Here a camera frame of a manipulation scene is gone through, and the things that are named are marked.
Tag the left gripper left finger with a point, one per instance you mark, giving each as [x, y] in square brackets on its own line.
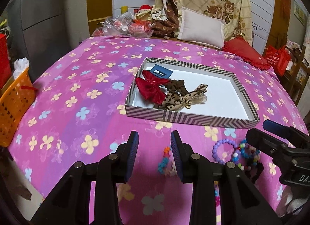
[68, 202]

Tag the brown scrunchie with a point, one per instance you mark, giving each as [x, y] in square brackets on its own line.
[176, 86]

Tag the grey refrigerator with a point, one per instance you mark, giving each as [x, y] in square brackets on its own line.
[37, 32]

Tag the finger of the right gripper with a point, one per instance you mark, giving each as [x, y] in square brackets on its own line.
[268, 142]
[296, 137]

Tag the striped white tray box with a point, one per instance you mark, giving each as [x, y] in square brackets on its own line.
[228, 104]

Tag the leopard print bow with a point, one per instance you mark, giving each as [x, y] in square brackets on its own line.
[175, 101]

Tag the yellow cap bottle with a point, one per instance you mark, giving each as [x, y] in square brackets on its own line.
[124, 9]

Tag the clear plastic bag pile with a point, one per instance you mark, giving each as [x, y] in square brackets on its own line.
[125, 24]

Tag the beige floral quilt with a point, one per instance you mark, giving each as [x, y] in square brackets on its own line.
[235, 14]

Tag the blue hair claw clip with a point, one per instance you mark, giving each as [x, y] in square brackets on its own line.
[161, 72]

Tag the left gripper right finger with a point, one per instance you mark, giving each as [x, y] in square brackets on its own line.
[240, 201]

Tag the black scrunchie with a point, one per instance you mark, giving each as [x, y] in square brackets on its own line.
[253, 171]

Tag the red cushion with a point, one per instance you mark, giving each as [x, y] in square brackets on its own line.
[243, 49]

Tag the red satin bow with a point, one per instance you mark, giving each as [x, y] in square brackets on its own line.
[149, 87]

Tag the santa plush toy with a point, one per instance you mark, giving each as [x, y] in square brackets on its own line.
[143, 13]

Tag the wooden chair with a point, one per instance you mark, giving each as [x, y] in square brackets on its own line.
[296, 74]

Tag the pink floral bedsheet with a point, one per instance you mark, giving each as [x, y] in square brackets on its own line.
[79, 115]

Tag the orange plastic basket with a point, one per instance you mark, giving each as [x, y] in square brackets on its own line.
[15, 101]

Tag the red shopping bag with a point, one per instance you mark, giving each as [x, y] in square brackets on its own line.
[278, 59]

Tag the white small pillow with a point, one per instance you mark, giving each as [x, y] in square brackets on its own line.
[201, 29]

